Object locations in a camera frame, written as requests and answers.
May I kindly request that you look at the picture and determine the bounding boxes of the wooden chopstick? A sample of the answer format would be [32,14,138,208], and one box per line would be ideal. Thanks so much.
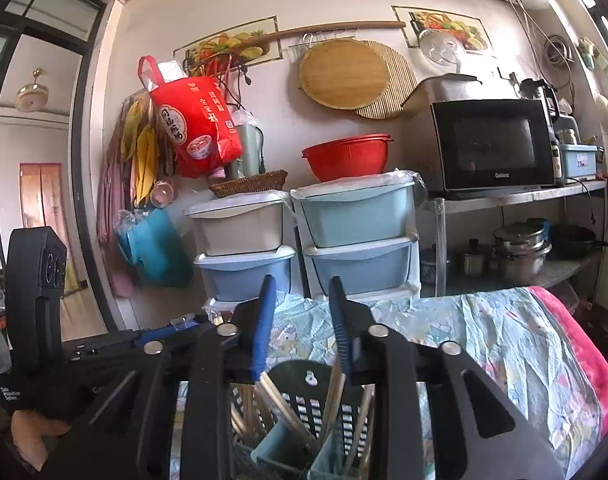
[319,356,345,446]
[342,385,374,476]
[230,402,253,446]
[255,387,275,432]
[256,372,318,453]
[239,385,263,446]

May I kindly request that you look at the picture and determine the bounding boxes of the left hand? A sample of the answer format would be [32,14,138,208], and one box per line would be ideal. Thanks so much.
[10,410,71,471]

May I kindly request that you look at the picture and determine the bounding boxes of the white drawer tower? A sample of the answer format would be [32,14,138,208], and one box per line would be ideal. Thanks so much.
[185,190,303,310]

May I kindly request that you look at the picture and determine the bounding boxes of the blue hanging bag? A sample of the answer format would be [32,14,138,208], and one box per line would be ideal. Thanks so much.
[116,209,193,288]

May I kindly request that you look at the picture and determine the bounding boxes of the green plastic utensil basket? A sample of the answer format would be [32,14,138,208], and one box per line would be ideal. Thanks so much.
[231,360,370,479]

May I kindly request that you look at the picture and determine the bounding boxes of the cartoon print light blue cloth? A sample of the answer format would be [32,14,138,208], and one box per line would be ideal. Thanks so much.
[170,276,608,479]

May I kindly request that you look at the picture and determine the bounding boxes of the light blue drawer tower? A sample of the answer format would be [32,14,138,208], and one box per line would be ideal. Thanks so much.
[290,169,426,298]

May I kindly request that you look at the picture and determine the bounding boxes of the woven wicker tray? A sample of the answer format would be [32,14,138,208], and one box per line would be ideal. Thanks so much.
[208,169,288,198]

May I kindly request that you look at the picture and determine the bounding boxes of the pink fleece blanket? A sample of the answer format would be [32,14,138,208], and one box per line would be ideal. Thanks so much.
[528,286,608,437]

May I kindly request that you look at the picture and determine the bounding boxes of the hanging yellow pink clothes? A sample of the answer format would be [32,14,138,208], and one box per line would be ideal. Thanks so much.
[97,91,175,298]

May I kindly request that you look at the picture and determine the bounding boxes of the metal shelf rack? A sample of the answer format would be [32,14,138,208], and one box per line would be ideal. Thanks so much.
[420,180,608,297]

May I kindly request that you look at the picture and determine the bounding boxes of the stainless steel pot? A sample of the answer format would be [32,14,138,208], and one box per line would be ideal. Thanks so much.
[493,222,552,285]

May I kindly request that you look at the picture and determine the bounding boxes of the red plastic basin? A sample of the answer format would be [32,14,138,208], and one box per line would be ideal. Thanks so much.
[302,133,393,182]

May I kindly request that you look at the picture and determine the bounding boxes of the red shopping bag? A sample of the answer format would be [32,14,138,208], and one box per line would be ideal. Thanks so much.
[138,55,243,178]

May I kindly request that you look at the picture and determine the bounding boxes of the black frying pan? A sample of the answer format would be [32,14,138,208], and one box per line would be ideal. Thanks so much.
[549,224,608,260]

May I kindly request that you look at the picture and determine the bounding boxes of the ceiling lamp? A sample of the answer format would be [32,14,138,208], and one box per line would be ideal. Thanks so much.
[14,67,49,113]

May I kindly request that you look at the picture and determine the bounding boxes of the round wooden board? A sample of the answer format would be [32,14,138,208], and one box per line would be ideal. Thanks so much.
[298,39,390,110]

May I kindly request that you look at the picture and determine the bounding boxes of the black microwave oven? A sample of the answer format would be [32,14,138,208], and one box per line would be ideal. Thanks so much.
[403,99,556,195]

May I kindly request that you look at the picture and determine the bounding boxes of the round woven mat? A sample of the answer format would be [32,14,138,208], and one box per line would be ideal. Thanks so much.
[355,40,418,120]

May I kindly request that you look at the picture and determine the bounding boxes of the fruit picture left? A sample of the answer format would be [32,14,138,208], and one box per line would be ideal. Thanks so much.
[173,15,282,76]

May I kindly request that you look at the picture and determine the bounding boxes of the fruit picture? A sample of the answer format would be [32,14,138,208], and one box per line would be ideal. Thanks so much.
[392,6,493,54]
[173,15,282,76]

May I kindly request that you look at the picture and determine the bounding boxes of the light blue storage box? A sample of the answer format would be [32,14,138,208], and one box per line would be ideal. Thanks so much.
[559,144,598,180]

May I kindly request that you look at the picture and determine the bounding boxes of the metal tray on microwave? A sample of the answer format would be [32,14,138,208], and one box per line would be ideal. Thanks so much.
[402,74,484,113]

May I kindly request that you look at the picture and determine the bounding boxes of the wooden rolling pin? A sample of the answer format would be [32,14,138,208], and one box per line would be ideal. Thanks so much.
[260,20,405,42]

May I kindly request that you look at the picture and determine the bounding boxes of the transparent pot lid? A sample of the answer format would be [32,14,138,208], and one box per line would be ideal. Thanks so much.
[418,29,466,72]

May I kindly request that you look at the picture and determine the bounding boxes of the black blender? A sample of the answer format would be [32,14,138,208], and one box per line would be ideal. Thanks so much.
[519,78,560,124]

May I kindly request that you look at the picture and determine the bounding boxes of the fruit picture right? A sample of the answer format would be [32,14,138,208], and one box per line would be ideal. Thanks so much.
[392,6,493,54]

